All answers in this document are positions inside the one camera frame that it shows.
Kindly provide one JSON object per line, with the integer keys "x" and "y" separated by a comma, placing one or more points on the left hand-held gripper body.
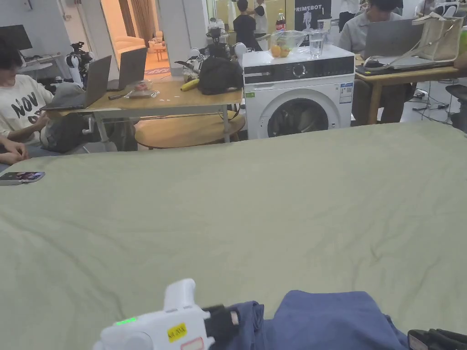
{"x": 160, "y": 328}

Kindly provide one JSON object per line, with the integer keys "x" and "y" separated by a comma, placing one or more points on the smartphone with dark screen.
{"x": 22, "y": 178}

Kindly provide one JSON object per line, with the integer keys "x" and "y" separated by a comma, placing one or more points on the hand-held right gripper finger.
{"x": 437, "y": 339}

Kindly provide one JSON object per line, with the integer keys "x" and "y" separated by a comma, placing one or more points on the wooden desk with laptop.
{"x": 401, "y": 69}

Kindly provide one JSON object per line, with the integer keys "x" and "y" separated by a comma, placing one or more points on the white and black robot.
{"x": 76, "y": 63}

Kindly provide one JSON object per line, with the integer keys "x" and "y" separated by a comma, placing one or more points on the group of people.
{"x": 245, "y": 25}

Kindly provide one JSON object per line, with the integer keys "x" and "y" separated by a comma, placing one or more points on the white washing machine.
{"x": 299, "y": 91}

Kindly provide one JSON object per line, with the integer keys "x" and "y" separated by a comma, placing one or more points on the desk with black monitor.
{"x": 16, "y": 40}

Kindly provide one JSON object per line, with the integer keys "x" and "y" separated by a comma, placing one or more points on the bed with pale green sheet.
{"x": 233, "y": 204}

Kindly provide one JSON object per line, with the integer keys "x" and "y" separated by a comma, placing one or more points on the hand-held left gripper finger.
{"x": 230, "y": 326}

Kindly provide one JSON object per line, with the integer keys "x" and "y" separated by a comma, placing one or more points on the dark blue shirt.
{"x": 324, "y": 321}

